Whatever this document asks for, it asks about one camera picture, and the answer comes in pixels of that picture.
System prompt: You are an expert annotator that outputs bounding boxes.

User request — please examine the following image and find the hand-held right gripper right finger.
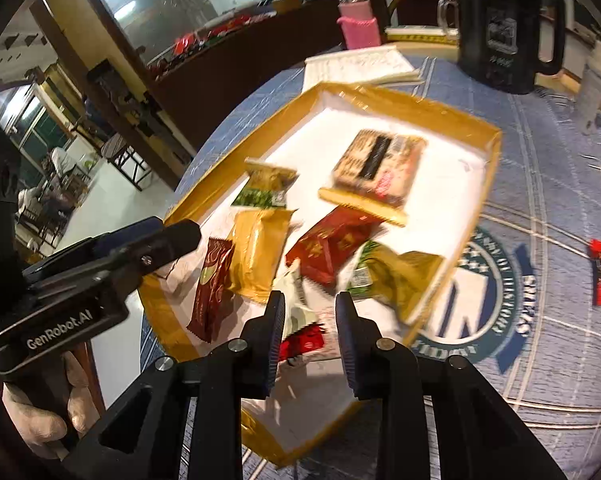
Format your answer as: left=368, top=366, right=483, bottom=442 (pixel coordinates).
left=335, top=291, right=566, bottom=480

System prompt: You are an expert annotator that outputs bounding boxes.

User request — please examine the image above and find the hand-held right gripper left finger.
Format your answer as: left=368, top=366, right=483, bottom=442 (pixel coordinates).
left=63, top=290, right=286, bottom=480

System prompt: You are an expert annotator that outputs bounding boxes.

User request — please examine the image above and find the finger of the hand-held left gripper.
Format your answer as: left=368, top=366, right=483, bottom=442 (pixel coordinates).
left=111, top=219, right=202, bottom=287
left=93, top=216, right=166, bottom=262

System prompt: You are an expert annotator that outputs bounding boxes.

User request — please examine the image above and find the white gold snack packet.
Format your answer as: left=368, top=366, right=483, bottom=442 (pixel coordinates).
left=272, top=259, right=317, bottom=337

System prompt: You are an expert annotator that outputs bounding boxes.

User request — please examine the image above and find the brown-red snack packet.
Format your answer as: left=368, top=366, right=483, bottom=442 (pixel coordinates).
left=186, top=236, right=235, bottom=344

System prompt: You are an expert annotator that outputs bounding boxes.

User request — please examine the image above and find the large green pea packet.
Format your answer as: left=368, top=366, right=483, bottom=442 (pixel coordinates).
left=347, top=240, right=446, bottom=324

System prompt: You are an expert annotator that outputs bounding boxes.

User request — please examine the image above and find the dark red triangular packet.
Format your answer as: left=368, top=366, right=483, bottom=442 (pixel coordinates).
left=286, top=208, right=384, bottom=289

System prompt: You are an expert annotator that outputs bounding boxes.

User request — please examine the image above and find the small green pea packet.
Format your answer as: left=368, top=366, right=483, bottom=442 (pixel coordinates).
left=230, top=157, right=300, bottom=210

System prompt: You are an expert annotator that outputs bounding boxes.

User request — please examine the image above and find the brown biscuit packet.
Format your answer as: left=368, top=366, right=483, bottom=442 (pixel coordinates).
left=318, top=128, right=428, bottom=228

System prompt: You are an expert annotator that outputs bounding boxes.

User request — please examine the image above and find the gold tray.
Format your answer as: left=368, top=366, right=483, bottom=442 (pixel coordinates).
left=139, top=81, right=504, bottom=467

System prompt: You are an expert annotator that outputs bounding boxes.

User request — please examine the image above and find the person's left hand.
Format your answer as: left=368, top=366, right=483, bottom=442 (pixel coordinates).
left=2, top=351, right=102, bottom=462

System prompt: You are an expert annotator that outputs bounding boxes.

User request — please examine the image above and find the black side table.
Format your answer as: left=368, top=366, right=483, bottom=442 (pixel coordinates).
left=86, top=59, right=162, bottom=192

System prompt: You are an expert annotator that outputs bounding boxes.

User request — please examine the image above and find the wooden sideboard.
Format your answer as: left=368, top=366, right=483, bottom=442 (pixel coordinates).
left=144, top=0, right=352, bottom=157

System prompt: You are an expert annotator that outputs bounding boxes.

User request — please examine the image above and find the white notebook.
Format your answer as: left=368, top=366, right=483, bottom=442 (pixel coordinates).
left=303, top=43, right=425, bottom=94

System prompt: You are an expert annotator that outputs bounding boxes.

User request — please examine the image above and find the pink bottle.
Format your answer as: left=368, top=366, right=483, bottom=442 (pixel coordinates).
left=335, top=0, right=381, bottom=50

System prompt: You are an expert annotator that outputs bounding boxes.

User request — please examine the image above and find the yellow white flat box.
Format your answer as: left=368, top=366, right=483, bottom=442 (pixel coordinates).
left=383, top=24, right=462, bottom=47

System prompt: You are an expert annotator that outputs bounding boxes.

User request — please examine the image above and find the wooden chair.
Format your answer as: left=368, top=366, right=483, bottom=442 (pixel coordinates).
left=387, top=0, right=457, bottom=29

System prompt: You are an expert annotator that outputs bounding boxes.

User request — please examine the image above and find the white spray bottle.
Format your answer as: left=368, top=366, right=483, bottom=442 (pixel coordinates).
left=577, top=39, right=601, bottom=134

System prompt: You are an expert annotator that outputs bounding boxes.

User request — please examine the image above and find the black electric kettle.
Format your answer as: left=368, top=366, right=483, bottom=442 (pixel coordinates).
left=437, top=0, right=566, bottom=95

